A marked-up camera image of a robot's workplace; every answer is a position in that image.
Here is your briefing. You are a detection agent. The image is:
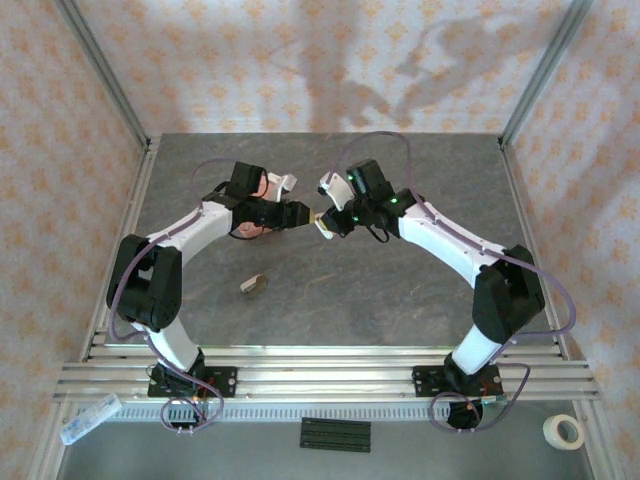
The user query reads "white tape roll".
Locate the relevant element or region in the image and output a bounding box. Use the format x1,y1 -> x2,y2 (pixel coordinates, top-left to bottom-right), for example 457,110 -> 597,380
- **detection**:
543,413 -> 585,450

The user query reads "pink plastic tray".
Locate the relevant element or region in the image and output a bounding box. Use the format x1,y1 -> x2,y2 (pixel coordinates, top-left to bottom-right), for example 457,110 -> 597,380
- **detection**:
230,178 -> 277,242

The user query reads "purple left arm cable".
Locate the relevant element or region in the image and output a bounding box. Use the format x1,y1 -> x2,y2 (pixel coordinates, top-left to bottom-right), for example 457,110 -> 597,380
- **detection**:
107,158 -> 236,437

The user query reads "grey slotted cable duct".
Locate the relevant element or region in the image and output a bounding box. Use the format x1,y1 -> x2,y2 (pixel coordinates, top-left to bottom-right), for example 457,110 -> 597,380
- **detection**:
115,401 -> 454,422

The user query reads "aluminium side rail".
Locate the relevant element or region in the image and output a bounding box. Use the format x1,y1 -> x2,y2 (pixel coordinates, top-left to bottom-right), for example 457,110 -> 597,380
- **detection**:
79,137 -> 162,361
499,139 -> 572,360

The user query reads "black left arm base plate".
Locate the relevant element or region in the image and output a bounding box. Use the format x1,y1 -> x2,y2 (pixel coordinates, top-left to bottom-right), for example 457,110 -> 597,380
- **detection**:
148,366 -> 238,399

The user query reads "pink white stapler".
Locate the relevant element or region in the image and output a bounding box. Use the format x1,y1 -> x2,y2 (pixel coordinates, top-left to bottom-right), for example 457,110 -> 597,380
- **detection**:
239,274 -> 270,297

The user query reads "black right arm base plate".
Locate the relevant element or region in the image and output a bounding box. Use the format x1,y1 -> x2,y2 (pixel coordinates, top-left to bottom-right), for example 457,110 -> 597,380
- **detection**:
412,364 -> 503,399

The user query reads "wide aluminium mounting rail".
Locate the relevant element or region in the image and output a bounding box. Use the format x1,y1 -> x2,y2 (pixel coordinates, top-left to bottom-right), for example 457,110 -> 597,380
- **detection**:
53,359 -> 601,402

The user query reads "black ribbed plate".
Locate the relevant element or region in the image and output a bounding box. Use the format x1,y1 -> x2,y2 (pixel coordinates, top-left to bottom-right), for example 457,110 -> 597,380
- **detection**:
299,418 -> 373,454

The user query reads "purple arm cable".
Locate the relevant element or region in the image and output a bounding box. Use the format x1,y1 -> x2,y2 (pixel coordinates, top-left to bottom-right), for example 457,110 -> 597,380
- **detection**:
107,158 -> 236,437
339,130 -> 577,434

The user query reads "clear plastic packet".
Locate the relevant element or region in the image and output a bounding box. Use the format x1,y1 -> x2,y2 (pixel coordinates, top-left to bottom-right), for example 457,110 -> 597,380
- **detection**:
59,393 -> 123,446

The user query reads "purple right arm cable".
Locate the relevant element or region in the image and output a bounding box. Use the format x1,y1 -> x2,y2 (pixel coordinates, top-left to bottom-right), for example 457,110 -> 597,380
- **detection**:
339,130 -> 577,434

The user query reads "aluminium frame post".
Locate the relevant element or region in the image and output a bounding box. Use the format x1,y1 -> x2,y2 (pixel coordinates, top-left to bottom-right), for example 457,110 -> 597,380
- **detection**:
53,0 -> 152,151
498,0 -> 596,150

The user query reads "narrow aluminium crossbar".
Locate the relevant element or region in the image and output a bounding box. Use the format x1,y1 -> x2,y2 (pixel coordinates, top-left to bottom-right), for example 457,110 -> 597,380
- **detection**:
82,343 -> 571,362

